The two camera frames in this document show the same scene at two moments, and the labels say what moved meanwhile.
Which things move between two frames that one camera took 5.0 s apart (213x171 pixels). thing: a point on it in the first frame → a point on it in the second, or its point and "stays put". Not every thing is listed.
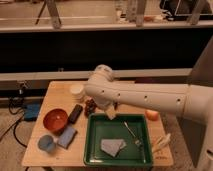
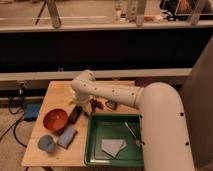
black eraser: x=75 y=113 stays put
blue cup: x=45 y=142 stays put
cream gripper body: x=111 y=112 → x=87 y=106
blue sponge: x=66 y=137 stays put
